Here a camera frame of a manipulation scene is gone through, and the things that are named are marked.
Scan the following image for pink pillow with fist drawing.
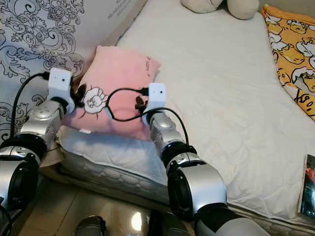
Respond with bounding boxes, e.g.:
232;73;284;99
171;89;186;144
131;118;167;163
64;45;162;141

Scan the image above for yellow egg cartoon print blanket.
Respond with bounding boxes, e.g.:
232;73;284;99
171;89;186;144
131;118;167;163
261;4;315;121

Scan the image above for dark red-green cover book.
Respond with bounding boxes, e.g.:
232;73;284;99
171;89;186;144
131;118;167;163
298;154;315;220

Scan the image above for white quilted mattress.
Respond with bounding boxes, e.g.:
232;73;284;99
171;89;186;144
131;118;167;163
57;0;315;228

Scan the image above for cream plush toy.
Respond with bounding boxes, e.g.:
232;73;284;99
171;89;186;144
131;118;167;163
180;0;261;21

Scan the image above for dark right robot foot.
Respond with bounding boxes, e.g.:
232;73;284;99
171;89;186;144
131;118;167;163
148;210;197;236

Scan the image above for dark robot foot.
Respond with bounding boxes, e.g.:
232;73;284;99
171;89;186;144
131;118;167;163
148;210;197;236
74;215;107;236

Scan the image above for dark left robot foot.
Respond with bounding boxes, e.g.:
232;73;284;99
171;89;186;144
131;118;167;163
74;215;107;236

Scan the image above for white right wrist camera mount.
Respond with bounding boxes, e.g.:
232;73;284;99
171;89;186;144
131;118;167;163
148;83;167;115

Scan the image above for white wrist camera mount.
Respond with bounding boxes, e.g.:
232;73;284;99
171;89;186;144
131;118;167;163
148;83;167;115
48;68;75;105

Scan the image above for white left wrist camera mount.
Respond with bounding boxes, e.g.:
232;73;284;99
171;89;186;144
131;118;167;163
48;68;75;105

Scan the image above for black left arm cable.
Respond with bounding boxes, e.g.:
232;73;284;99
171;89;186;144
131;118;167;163
11;72;51;141

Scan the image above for grey-beige bed frame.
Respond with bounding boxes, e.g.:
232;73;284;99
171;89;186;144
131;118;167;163
52;165;178;209

